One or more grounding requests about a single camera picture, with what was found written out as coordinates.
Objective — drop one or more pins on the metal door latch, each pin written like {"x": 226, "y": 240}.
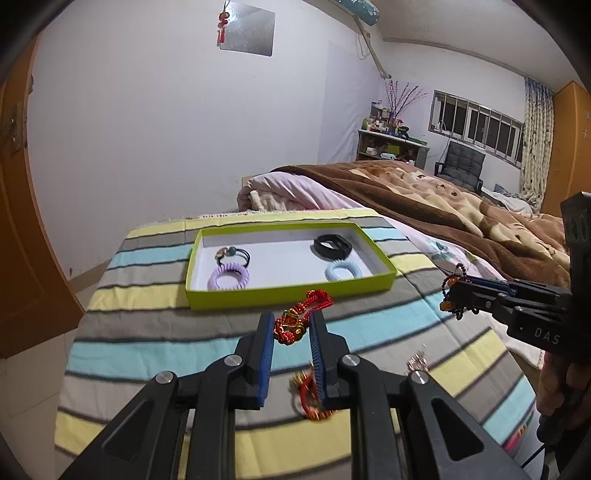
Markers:
{"x": 11, "y": 129}

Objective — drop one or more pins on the black wrist band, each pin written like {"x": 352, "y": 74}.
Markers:
{"x": 321, "y": 244}

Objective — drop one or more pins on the wall air conditioner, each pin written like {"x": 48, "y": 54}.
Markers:
{"x": 358, "y": 11}

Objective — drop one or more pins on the barred window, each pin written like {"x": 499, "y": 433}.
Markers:
{"x": 475, "y": 124}

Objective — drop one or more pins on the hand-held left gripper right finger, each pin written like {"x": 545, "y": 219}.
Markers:
{"x": 318, "y": 364}

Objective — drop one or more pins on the black chair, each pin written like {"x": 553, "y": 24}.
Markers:
{"x": 464, "y": 164}

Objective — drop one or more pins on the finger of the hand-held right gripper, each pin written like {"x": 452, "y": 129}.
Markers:
{"x": 517, "y": 288}
{"x": 480, "y": 300}

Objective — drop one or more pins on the green cardboard box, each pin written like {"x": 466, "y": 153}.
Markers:
{"x": 286, "y": 297}

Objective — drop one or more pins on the striped bed sheet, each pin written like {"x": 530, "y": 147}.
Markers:
{"x": 138, "y": 323}

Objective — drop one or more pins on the brown fleece blanket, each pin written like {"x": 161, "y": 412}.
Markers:
{"x": 415, "y": 203}

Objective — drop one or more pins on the wooden door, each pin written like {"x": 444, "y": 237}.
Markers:
{"x": 27, "y": 230}

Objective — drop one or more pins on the person's right hand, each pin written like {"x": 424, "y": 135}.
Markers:
{"x": 554, "y": 383}

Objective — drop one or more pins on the patterned curtain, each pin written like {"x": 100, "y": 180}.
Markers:
{"x": 535, "y": 138}

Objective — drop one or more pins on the cluster of bottles and jars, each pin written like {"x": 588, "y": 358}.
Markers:
{"x": 383, "y": 122}

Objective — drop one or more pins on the dried flower branches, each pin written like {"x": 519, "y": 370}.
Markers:
{"x": 401, "y": 99}

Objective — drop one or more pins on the square wall mirror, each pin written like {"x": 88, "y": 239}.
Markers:
{"x": 249, "y": 27}

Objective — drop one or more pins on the white wall pipe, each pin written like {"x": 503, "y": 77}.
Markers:
{"x": 374, "y": 50}

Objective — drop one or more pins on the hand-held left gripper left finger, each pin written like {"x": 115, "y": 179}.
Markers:
{"x": 265, "y": 355}

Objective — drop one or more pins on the white shelf unit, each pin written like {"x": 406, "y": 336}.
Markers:
{"x": 392, "y": 147}

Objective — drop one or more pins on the wooden wardrobe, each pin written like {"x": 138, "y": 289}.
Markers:
{"x": 572, "y": 147}

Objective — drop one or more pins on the red hanging wall charm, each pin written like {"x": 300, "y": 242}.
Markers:
{"x": 224, "y": 21}

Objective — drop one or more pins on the grey blue cloth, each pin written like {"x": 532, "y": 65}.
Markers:
{"x": 510, "y": 201}

